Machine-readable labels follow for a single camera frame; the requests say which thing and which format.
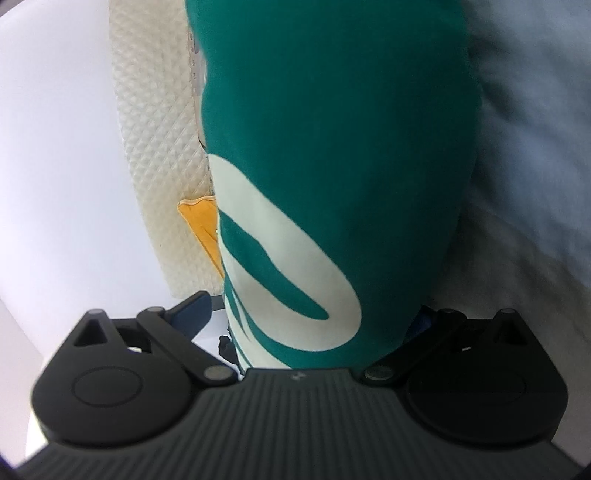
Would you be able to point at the cream quilted headboard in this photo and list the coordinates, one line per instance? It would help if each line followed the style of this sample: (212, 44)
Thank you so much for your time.
(152, 129)

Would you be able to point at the yellow pillow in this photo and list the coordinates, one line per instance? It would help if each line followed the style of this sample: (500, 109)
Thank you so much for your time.
(203, 226)

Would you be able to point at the green hoodie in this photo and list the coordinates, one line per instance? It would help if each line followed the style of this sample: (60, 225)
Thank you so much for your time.
(332, 138)

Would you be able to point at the patchwork pastel blanket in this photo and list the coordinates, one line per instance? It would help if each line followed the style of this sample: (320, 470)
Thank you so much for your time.
(531, 161)

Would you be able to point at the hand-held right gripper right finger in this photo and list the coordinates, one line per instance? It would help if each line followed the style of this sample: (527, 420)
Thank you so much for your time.
(422, 323)

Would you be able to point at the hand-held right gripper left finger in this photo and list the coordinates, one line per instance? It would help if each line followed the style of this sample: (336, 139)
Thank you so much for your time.
(196, 311)

